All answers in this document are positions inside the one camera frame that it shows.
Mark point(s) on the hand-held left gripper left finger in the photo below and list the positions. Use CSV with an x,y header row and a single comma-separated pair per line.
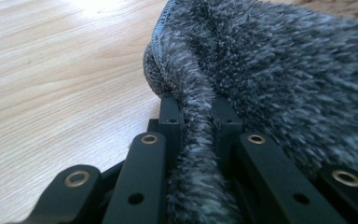
x,y
171,130

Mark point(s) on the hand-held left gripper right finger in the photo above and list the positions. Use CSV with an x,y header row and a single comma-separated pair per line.
x,y
228,133

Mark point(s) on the grey fluffy towel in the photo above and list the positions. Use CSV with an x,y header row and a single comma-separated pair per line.
x,y
276,77

